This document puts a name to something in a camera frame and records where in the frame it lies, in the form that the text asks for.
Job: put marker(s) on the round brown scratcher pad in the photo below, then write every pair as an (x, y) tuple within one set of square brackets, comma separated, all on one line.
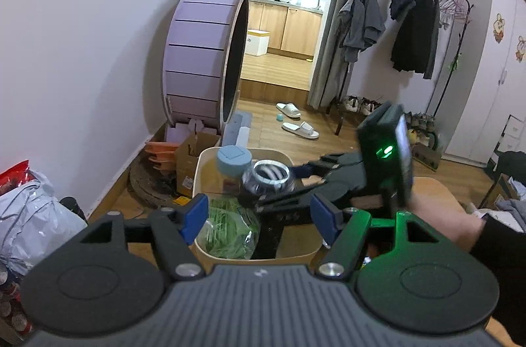
[(152, 187)]

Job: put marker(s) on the pack of red soda cans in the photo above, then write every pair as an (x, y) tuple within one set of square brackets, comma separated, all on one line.
[(10, 293)]

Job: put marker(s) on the dark blue hanging shorts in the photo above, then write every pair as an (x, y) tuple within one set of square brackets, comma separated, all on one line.
[(400, 2)]

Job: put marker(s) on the white slipper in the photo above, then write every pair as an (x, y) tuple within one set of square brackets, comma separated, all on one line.
[(288, 109), (301, 130)]

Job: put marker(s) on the clear toothpick jar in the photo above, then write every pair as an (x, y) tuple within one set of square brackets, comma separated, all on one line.
[(233, 162)]

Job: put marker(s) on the white drawer unit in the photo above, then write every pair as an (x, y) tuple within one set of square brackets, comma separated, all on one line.
[(513, 133)]

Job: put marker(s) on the green hanging tag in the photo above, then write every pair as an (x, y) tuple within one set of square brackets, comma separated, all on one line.
[(454, 63)]

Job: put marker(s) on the white foam box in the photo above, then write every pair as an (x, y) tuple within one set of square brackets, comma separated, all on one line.
[(257, 42)]

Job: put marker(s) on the person's right hand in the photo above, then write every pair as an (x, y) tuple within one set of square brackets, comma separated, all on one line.
[(446, 213)]

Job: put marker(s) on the black clothes rack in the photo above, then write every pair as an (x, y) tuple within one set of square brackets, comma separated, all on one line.
[(339, 125)]

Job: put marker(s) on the purple cat exercise wheel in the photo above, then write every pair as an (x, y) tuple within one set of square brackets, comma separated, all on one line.
[(197, 55)]

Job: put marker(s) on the white wardrobe with stickers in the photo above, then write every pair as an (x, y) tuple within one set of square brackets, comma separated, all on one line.
[(485, 84)]

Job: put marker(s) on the grey hanging garment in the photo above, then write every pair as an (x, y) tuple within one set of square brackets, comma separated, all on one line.
[(363, 22)]

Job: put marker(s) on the stack of orange bowls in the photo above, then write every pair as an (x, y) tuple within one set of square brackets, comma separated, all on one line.
[(160, 150)]

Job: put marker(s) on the brown cardboard scratcher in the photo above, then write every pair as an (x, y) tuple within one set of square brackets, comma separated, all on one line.
[(427, 156)]

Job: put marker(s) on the row of shoes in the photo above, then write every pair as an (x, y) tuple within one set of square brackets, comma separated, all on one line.
[(357, 104)]

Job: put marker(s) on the cream plastic basket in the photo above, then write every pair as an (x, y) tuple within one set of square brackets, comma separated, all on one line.
[(203, 174)]

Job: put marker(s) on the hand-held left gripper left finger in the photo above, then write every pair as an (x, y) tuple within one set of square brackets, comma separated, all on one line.
[(193, 216)]

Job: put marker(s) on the red and grey plastic bag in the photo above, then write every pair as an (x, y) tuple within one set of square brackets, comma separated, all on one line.
[(33, 219)]

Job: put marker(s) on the bag of green vegetables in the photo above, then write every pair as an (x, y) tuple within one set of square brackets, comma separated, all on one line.
[(230, 232)]

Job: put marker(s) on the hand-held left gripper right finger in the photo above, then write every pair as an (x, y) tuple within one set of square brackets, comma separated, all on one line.
[(326, 219)]

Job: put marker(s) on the open cardboard box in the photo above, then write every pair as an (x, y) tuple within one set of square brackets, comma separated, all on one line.
[(191, 162)]

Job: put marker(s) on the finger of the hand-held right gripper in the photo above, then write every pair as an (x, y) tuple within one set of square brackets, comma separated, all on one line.
[(308, 168), (279, 203)]

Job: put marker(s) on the black hanging garment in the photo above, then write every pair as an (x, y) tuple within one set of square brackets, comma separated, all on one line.
[(415, 39)]

